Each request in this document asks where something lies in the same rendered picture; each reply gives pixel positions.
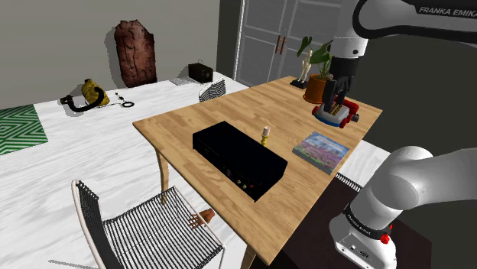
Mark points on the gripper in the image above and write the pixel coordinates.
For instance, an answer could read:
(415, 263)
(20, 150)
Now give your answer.
(343, 70)

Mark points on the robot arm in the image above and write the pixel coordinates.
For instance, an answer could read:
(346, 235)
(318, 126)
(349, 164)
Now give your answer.
(406, 182)

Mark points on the potted green plant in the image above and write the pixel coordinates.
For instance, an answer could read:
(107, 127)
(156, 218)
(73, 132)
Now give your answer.
(316, 80)

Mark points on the pale mannequin figure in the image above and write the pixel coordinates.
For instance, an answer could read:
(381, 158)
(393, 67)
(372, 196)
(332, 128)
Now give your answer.
(305, 69)

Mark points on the book with landscape cover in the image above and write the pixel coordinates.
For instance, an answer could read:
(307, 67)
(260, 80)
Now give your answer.
(321, 151)

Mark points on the small yellow candle holder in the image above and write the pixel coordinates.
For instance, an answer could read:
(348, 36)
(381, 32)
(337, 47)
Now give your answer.
(265, 135)

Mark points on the grey double door cabinet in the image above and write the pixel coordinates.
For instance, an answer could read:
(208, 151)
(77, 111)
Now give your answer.
(268, 41)

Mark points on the wooden table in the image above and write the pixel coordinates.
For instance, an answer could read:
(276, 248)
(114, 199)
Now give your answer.
(238, 111)

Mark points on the black flat electronics box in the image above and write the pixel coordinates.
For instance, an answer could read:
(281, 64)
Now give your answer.
(238, 158)

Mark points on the small black case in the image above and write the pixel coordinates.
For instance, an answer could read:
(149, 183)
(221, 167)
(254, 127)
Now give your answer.
(200, 72)

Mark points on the grey patterned mat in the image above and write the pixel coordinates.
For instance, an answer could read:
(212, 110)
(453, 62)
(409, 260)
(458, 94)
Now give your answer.
(181, 81)

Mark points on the small brown wooden toy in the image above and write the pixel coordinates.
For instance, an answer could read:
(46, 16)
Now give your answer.
(201, 218)

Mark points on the yellow vacuum cleaner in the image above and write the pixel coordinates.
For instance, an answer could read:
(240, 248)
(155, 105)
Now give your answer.
(91, 95)

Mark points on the green patterned rug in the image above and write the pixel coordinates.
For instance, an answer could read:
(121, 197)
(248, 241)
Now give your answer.
(16, 128)

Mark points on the brown carved wall slab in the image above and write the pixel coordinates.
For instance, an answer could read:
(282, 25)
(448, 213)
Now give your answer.
(135, 54)

